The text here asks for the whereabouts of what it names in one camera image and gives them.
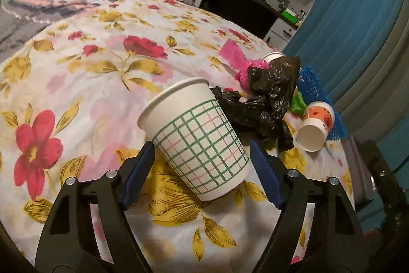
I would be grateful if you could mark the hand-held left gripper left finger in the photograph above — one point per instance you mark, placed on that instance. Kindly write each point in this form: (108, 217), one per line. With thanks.
(137, 174)

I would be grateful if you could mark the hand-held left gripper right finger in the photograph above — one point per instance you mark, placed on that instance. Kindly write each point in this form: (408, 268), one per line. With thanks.
(265, 177)

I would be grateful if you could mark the grid pattern paper cup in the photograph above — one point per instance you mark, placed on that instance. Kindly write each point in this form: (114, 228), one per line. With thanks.
(198, 138)

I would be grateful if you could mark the apple print paper cup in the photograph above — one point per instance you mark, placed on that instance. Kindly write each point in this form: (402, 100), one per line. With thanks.
(316, 122)
(271, 58)

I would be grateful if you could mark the blue foam mesh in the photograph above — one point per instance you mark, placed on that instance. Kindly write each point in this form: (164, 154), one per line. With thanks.
(316, 84)

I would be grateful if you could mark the pink plastic bag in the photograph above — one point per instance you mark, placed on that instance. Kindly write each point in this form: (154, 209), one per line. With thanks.
(239, 62)

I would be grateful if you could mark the green plastic bag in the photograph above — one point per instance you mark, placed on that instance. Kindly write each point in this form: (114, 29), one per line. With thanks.
(297, 103)

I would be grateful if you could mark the black plastic bag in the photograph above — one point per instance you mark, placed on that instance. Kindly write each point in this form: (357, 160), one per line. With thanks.
(274, 90)

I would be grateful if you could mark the grey curtain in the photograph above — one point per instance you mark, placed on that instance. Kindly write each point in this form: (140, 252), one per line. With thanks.
(367, 100)

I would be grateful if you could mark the floral bedsheet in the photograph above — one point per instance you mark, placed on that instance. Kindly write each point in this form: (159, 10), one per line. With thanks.
(96, 84)

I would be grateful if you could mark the white drawer cabinet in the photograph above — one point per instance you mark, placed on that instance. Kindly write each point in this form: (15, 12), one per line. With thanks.
(281, 30)

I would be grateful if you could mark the green box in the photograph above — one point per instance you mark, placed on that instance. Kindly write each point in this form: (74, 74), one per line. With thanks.
(289, 14)

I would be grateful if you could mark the dark top desk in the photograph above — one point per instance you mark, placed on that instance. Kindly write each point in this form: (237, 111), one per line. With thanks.
(236, 7)

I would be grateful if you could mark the blue curtain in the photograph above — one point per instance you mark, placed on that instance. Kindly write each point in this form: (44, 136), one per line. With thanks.
(351, 20)

